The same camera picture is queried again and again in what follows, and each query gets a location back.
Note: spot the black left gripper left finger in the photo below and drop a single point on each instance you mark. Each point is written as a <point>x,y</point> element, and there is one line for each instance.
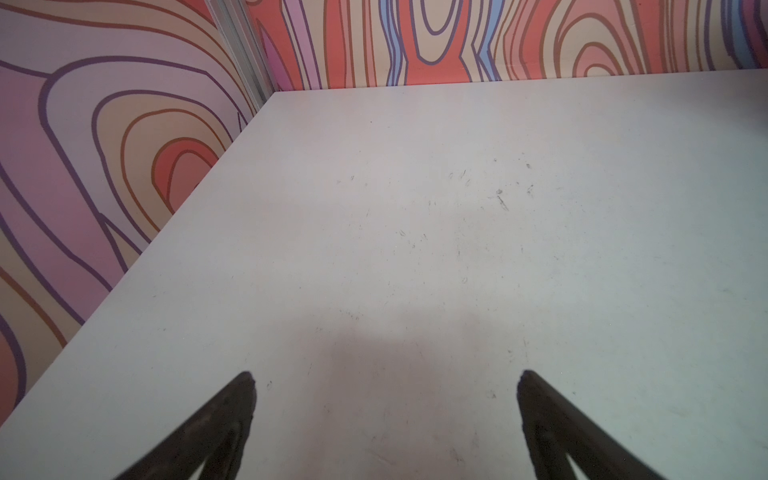
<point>209,443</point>

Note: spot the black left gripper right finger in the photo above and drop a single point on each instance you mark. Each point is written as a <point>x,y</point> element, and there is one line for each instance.
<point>560,436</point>

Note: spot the aluminium frame corner post left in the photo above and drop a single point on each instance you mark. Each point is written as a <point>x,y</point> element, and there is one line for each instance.
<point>234,24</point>

